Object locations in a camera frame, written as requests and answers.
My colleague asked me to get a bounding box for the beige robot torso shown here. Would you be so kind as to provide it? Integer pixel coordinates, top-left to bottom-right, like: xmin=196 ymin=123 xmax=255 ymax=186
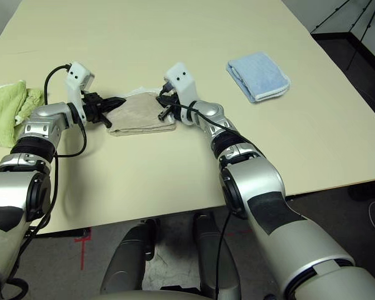
xmin=90 ymin=289 xmax=207 ymax=300

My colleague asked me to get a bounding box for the beige towel white trim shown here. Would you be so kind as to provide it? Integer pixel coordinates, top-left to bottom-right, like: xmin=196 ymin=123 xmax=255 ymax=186
xmin=107 ymin=87 xmax=178 ymax=137

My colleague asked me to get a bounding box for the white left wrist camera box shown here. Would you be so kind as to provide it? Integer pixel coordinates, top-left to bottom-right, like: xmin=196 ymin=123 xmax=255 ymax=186
xmin=64 ymin=61 xmax=96 ymax=123

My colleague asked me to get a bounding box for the grey robot left leg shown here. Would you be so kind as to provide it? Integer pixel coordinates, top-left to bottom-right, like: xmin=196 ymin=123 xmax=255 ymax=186
xmin=99 ymin=218 xmax=161 ymax=296

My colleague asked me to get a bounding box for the light green towel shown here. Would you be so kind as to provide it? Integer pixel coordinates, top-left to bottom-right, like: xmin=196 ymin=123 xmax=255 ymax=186
xmin=0 ymin=79 xmax=46 ymax=148

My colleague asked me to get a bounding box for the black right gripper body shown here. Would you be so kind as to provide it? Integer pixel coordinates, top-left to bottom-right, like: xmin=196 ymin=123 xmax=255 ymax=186
xmin=157 ymin=102 xmax=180 ymax=122

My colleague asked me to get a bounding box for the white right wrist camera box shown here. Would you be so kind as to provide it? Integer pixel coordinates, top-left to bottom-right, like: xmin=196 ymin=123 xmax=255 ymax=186
xmin=163 ymin=62 xmax=197 ymax=126

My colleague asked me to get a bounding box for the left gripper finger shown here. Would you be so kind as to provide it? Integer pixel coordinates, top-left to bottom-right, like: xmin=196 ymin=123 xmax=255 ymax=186
xmin=103 ymin=101 xmax=126 ymax=111
xmin=101 ymin=96 xmax=128 ymax=105

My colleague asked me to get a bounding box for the grey robot right leg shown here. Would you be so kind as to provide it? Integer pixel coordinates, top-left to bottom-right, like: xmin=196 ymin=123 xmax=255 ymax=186
xmin=192 ymin=212 xmax=242 ymax=300

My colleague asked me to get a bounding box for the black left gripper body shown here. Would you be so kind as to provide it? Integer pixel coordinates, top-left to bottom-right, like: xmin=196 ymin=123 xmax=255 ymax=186
xmin=81 ymin=91 xmax=113 ymax=128

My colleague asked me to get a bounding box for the grey robot leg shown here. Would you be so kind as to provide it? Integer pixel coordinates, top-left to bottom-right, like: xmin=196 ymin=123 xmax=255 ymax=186
xmin=192 ymin=212 xmax=242 ymax=300
xmin=99 ymin=218 xmax=161 ymax=296

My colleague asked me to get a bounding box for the black tripod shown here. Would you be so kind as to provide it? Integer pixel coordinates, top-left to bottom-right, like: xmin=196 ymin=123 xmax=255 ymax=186
xmin=311 ymin=0 xmax=375 ymax=71

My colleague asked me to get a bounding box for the folded light blue towel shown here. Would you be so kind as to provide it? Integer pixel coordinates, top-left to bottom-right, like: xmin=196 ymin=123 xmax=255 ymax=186
xmin=226 ymin=51 xmax=292 ymax=104

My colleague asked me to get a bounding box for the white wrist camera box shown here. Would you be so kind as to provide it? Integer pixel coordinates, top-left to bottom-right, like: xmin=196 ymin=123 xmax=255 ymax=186
xmin=163 ymin=62 xmax=197 ymax=126
xmin=64 ymin=61 xmax=96 ymax=123

